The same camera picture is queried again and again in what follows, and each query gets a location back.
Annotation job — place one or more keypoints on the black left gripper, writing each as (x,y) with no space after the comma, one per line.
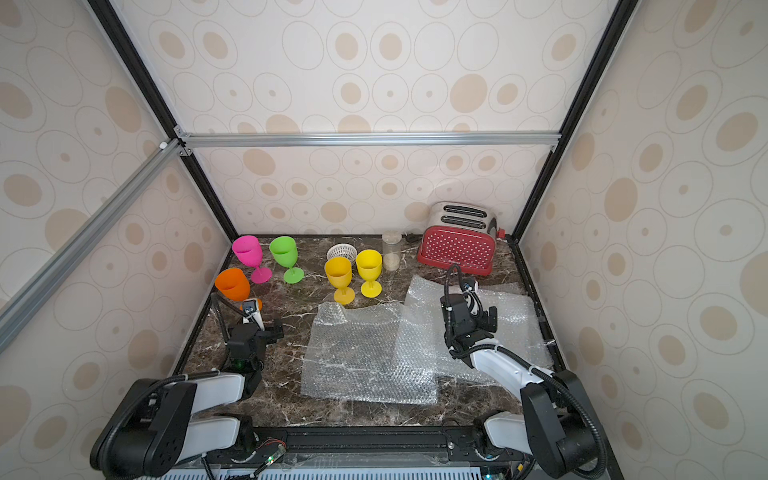
(273,335)

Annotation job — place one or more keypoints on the green glass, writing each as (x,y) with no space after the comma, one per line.
(285,253)

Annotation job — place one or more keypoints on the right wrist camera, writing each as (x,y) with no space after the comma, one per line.
(469,293)

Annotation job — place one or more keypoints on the white perforated strainer bowl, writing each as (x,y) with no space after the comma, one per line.
(342,250)

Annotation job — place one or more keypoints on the clear jar with powder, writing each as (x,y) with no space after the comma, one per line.
(391,250)

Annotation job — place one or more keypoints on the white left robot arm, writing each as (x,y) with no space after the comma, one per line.
(180,414)

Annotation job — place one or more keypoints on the left diagonal aluminium frame bar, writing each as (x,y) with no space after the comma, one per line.
(38,290)

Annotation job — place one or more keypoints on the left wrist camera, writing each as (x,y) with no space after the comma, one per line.
(255,312)

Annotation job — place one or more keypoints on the clear bubble wrap sheet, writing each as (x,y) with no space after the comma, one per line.
(381,353)
(516,336)

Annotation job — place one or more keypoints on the beige glass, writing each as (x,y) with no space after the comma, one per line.
(338,271)

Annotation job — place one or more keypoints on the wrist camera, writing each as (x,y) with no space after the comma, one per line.
(255,312)
(469,293)

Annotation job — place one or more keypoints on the yellow glass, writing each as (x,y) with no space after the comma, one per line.
(369,264)

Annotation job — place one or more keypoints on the pink plastic wine glass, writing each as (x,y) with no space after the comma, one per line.
(249,252)

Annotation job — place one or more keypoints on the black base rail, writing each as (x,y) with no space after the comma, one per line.
(456,442)

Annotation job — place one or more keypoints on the red polka dot toaster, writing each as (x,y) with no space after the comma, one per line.
(463,234)

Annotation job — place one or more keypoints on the orange glass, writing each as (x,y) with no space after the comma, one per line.
(235,286)

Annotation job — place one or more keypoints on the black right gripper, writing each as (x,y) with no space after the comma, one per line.
(457,309)

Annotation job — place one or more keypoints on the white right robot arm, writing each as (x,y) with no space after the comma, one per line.
(540,402)

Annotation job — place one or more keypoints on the horizontal aluminium frame bar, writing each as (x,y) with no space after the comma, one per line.
(395,139)

